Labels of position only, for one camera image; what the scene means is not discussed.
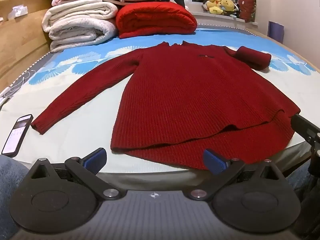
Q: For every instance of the yellow plush toy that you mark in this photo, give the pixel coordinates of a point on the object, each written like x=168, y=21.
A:
x=228, y=5
x=213, y=3

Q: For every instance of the person's right leg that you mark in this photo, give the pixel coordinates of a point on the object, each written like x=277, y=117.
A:
x=297, y=177

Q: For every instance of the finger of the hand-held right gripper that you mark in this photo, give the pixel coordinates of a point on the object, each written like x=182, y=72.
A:
x=303, y=127

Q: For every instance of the clear plastic bag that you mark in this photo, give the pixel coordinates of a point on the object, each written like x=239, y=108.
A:
x=18, y=11

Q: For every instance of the black smartphone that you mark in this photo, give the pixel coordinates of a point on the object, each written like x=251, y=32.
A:
x=15, y=135

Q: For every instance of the person's left leg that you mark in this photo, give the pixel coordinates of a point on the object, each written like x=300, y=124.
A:
x=8, y=187

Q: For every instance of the wooden headboard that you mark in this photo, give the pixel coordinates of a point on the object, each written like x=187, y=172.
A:
x=22, y=45

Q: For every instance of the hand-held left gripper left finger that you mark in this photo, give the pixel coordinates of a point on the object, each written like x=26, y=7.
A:
x=96, y=160

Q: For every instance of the person's leg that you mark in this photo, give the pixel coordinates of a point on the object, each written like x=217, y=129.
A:
x=297, y=177
x=8, y=187

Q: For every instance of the dark red knit sweater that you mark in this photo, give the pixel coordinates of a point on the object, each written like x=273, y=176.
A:
x=187, y=92

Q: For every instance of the bright red folded blanket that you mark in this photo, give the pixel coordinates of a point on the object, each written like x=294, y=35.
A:
x=155, y=18

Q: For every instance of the white folded quilt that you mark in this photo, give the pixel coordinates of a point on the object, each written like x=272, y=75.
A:
x=80, y=33
x=77, y=11

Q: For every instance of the purple box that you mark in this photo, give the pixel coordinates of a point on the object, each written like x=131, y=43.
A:
x=276, y=31

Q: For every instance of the white window sill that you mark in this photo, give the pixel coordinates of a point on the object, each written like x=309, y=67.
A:
x=215, y=18

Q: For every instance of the blue and white bed sheet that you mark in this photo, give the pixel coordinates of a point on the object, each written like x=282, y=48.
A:
x=82, y=120

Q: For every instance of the dark red cushion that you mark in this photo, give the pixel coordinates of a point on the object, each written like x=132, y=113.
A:
x=247, y=6

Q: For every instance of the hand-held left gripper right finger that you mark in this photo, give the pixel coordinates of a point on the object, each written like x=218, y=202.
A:
x=213, y=162

